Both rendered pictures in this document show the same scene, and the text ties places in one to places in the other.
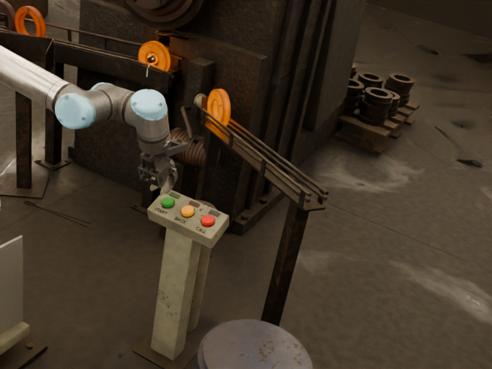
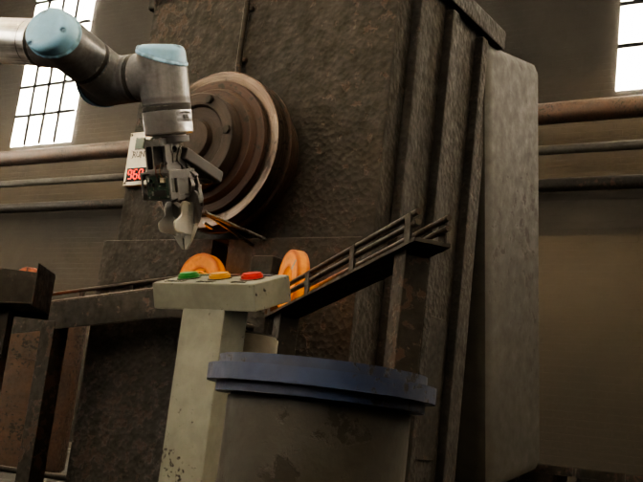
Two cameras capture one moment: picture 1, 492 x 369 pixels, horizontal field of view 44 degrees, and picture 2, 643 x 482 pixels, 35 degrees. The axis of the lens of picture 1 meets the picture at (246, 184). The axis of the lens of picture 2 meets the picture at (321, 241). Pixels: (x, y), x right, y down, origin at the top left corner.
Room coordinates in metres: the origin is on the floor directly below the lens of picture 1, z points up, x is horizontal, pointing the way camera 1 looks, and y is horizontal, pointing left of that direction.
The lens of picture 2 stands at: (-0.16, -0.38, 0.33)
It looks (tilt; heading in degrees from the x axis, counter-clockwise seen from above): 11 degrees up; 11
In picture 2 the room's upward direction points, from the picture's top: 7 degrees clockwise
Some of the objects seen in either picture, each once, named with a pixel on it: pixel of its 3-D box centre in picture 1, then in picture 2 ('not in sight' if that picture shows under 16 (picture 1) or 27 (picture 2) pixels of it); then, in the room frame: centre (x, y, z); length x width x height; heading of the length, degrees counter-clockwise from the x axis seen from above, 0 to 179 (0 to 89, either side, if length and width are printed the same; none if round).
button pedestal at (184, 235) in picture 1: (176, 284); (197, 437); (1.62, 0.16, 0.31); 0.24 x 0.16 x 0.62; 67
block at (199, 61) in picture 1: (198, 87); (267, 301); (2.48, 0.28, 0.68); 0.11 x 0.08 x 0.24; 157
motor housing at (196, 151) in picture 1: (186, 189); not in sight; (2.31, 0.25, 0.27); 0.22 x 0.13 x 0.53; 67
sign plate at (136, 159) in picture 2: not in sight; (158, 158); (2.79, 0.77, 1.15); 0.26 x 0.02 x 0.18; 67
